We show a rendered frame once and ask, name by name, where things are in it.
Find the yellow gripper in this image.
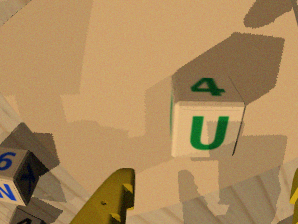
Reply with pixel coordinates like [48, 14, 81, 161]
[69, 168, 298, 224]

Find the tan mat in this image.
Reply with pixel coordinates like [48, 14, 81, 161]
[0, 0, 298, 217]

